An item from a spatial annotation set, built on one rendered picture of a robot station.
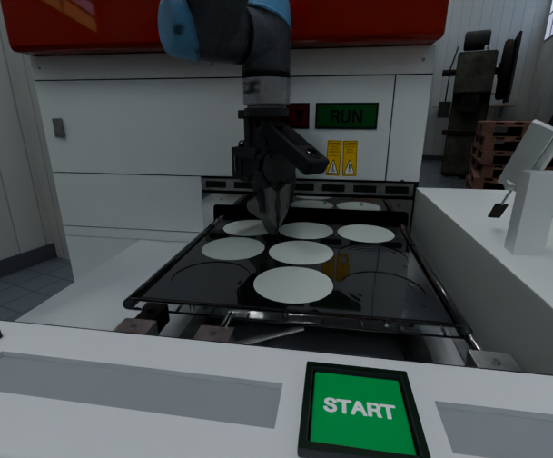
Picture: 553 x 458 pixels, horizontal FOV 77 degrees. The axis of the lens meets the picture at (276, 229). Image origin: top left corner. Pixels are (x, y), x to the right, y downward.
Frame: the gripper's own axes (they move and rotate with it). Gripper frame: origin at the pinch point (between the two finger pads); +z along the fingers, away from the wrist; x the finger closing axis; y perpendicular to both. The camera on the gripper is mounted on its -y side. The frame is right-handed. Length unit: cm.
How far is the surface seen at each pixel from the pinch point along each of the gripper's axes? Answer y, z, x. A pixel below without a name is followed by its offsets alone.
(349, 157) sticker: -1.6, -10.8, -19.3
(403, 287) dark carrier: -24.6, 1.4, 2.7
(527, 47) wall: 153, -157, -937
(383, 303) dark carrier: -24.7, 1.4, 7.8
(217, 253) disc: 0.9, 1.3, 12.0
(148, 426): -26.8, -4.7, 36.4
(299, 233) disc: -2.2, 1.3, -3.7
